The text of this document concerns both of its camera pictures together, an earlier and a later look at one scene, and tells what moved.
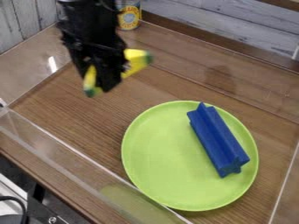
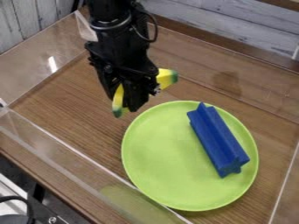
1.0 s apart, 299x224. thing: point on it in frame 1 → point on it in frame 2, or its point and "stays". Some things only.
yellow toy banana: [138, 59] → [167, 77]
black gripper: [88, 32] → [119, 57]
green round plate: [170, 164] stays
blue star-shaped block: [218, 139] stays
